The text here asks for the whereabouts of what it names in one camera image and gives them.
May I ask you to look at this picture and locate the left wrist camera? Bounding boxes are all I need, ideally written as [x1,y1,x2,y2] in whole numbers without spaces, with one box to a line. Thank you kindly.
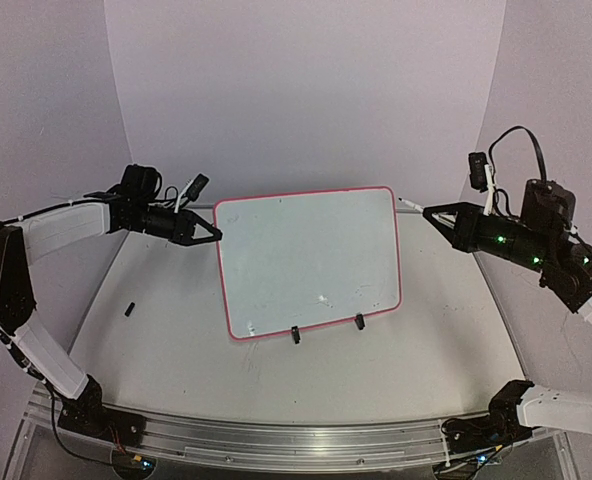
[174,173,210,213]

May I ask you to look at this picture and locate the left base black cable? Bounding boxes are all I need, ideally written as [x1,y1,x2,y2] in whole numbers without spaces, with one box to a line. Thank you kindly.
[50,399,150,471]

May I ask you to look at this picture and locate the pink framed whiteboard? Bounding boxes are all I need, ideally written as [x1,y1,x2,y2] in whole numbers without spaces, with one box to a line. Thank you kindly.
[213,186,403,341]

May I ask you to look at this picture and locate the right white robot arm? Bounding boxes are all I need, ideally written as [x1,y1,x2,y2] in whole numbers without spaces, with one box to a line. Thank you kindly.
[422,179,592,453]

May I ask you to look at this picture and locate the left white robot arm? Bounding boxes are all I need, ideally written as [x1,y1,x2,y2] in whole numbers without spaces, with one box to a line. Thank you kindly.
[0,164,222,440]

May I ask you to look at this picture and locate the right camera black cable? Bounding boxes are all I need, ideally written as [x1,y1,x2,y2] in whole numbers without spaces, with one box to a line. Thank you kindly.
[488,125,550,181]

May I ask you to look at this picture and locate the black marker cap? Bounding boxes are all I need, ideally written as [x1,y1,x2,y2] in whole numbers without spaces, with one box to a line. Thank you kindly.
[124,302,135,317]

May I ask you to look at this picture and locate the black board clip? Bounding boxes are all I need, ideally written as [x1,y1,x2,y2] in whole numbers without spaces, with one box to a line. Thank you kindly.
[354,313,366,331]
[291,326,301,345]

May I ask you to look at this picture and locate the base black cable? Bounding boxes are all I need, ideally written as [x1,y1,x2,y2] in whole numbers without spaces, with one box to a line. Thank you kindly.
[438,414,517,471]
[50,399,150,471]

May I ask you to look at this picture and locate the white marker pen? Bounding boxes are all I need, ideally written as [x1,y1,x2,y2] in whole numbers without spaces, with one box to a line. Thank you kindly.
[399,198,424,213]

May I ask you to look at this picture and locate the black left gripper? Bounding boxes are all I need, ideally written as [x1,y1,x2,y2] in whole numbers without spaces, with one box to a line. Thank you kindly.
[127,201,223,245]

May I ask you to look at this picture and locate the right base black cable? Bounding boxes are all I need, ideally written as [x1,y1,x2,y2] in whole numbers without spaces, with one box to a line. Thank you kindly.
[438,414,517,471]

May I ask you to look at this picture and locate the aluminium front rail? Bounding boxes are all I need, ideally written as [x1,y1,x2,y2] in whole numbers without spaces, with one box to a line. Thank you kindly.
[22,390,575,478]

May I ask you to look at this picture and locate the left black board clip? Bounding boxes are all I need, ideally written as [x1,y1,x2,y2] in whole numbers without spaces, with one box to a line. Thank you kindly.
[291,326,301,345]

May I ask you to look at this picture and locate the right black board clip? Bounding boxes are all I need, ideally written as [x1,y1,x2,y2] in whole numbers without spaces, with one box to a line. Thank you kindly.
[354,313,366,331]

